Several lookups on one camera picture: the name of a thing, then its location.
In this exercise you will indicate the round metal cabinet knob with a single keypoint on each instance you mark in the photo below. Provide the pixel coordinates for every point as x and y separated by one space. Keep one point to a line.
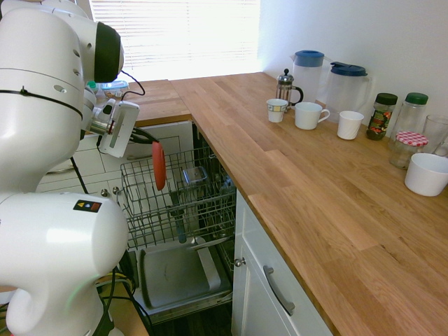
239 262
104 192
115 190

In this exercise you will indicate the white ribbed cup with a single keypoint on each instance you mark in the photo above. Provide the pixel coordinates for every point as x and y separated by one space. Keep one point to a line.
350 126

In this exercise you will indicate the white cabinet with panelled drawers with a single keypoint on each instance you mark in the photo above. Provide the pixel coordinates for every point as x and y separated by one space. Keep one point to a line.
171 136

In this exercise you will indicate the clear pitcher dark blue lid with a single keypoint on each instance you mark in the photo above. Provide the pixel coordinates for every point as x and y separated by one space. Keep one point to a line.
346 94

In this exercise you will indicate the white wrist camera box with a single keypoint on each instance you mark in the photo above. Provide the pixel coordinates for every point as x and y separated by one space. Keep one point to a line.
108 108

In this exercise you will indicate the metal spoon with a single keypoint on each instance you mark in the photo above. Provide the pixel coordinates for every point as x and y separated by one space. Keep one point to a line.
206 242

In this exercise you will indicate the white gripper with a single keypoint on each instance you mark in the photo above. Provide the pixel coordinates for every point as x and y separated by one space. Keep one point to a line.
120 129

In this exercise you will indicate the clear drinking glass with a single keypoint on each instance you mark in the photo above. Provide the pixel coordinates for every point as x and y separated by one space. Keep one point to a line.
437 133

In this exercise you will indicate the small patterned paper cup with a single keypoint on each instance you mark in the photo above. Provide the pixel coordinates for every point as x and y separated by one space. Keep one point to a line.
276 111

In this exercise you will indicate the glass french press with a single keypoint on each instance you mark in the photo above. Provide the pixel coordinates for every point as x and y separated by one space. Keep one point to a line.
286 91

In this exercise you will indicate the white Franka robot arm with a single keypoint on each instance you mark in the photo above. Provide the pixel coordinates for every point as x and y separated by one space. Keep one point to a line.
42 105

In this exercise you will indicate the glass jar red checkered lid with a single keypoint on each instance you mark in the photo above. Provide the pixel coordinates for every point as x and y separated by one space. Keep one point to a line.
406 150

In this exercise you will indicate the white ceramic mug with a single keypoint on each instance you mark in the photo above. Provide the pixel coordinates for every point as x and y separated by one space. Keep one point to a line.
308 117

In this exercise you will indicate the white window blinds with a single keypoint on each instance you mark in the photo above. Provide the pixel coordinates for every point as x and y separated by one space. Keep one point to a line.
175 38

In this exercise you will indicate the stainless dishwasher door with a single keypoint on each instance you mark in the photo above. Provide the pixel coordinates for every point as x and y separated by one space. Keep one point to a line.
175 276

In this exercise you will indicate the clear jar green lid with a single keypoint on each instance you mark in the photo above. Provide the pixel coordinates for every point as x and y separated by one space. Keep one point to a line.
413 115

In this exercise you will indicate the white bowl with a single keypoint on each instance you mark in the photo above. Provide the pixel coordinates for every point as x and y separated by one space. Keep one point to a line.
425 176

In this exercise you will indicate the bottle with green cap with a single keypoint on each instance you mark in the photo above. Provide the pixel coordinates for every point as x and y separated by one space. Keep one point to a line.
91 87

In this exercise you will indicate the dark jar black lid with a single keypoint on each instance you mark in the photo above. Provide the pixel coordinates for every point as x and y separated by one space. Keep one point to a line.
379 119

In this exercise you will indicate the clear pitcher light blue lid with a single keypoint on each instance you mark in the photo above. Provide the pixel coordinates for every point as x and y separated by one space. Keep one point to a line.
308 80

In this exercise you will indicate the plastic container blue lid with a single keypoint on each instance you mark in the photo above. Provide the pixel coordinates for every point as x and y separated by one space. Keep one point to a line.
115 89

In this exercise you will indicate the red round plate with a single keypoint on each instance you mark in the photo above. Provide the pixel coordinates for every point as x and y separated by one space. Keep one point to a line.
159 168

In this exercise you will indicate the glass food container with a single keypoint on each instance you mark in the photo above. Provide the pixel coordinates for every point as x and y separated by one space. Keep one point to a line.
194 176

